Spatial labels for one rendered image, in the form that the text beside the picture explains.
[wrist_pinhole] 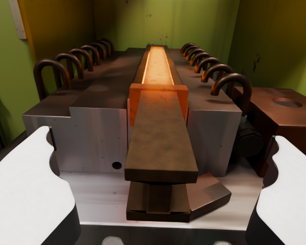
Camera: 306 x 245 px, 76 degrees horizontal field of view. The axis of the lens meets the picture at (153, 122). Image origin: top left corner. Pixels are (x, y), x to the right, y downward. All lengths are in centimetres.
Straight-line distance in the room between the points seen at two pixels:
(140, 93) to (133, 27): 50
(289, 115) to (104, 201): 20
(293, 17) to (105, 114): 36
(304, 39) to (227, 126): 24
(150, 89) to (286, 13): 35
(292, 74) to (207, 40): 32
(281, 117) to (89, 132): 19
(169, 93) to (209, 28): 52
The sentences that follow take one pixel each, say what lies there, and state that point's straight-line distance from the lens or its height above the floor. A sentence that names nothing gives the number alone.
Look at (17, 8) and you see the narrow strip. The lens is 35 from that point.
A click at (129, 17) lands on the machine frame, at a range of 64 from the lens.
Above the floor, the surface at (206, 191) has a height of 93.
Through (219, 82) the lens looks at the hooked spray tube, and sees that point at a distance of 20.
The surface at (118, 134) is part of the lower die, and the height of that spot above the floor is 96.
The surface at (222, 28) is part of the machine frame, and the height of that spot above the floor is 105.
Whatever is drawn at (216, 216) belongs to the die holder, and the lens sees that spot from 19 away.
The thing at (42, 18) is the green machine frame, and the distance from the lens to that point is 39.
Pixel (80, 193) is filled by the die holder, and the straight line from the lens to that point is 21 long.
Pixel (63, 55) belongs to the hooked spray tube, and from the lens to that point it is 29.
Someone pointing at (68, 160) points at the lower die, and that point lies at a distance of 22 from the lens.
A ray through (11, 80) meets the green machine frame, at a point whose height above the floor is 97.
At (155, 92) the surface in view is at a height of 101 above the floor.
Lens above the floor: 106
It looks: 28 degrees down
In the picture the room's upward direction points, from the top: 2 degrees clockwise
